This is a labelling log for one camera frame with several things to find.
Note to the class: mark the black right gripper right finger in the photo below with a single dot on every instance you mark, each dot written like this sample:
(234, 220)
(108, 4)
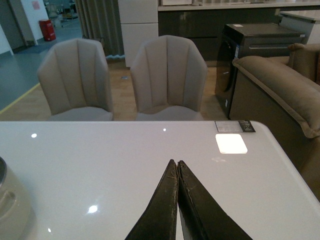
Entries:
(201, 216)

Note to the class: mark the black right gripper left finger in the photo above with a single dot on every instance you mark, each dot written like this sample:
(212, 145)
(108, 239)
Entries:
(159, 220)

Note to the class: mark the beige left dining chair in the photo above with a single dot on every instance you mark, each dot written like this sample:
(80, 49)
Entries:
(75, 80)

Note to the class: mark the beige electric cooking pot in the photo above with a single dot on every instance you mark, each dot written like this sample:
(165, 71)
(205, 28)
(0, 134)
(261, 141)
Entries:
(15, 204)

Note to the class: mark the black table label sticker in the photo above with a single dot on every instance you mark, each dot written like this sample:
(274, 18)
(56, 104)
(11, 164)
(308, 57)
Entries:
(234, 126)

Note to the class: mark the beige right dining chair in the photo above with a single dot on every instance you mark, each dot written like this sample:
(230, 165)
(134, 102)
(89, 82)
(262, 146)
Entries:
(168, 77)

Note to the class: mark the beige dining chair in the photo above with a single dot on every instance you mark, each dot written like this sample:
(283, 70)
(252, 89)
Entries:
(75, 80)
(168, 77)

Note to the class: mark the white pillar cabinet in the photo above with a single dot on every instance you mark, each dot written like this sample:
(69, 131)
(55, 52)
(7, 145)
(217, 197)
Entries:
(139, 23)

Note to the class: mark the dark kitchen counter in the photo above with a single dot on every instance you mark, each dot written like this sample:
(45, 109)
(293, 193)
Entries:
(203, 23)

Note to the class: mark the red fire extinguisher box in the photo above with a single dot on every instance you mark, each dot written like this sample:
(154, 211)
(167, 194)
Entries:
(47, 30)

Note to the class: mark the brown sofa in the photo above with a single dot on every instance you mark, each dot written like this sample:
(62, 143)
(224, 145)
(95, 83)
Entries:
(283, 93)

